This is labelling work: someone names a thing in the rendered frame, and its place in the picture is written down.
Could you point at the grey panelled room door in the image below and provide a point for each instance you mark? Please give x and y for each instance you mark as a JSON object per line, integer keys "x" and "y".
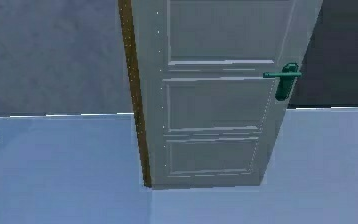
{"x": 213, "y": 100}

